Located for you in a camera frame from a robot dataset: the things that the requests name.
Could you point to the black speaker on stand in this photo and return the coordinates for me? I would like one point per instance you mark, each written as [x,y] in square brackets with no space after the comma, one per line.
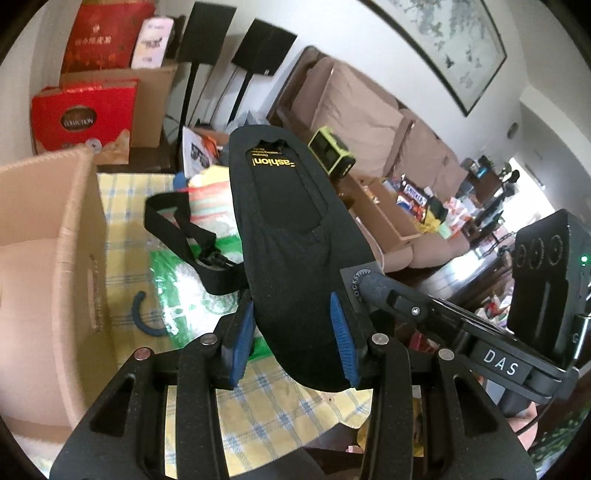
[205,32]
[263,48]

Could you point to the yellow checked cloth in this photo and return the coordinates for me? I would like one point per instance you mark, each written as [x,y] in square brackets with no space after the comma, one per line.
[124,198]

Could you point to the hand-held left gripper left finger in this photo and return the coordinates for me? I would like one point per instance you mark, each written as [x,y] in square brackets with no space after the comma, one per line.
[240,344]

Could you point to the green clear plastic bag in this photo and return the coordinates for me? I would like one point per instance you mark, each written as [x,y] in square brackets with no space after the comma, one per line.
[184,286]

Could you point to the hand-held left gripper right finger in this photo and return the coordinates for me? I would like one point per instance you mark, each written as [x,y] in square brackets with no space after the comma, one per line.
[344,341]

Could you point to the beige sofa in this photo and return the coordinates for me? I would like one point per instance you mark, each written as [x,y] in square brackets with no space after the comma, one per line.
[415,152]

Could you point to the glossy magazine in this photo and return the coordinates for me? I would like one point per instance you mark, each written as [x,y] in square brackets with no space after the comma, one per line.
[196,154]

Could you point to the pile of snack packets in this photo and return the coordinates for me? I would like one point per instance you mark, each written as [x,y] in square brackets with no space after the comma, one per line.
[413,196]

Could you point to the yellow-green portable device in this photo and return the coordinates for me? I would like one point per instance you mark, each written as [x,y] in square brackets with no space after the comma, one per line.
[330,150]

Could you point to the framed ink painting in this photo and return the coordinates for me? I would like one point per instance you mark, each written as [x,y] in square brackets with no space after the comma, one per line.
[443,46]

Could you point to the brown cardboard storage box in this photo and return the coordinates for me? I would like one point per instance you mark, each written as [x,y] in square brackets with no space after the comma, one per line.
[152,106]

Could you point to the beige sofa cushion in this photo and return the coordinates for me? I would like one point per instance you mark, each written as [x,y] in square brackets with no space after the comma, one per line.
[355,106]

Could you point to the shallow cardboard tray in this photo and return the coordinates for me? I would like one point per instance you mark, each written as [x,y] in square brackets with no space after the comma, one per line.
[383,217]

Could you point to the flat red gift box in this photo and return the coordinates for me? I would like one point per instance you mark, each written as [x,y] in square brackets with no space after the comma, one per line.
[83,115]

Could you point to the blue plastic hanger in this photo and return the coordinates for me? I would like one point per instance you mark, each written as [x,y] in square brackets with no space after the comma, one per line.
[141,325]

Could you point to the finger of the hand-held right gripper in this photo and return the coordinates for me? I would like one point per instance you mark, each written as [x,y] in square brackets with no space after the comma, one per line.
[406,307]

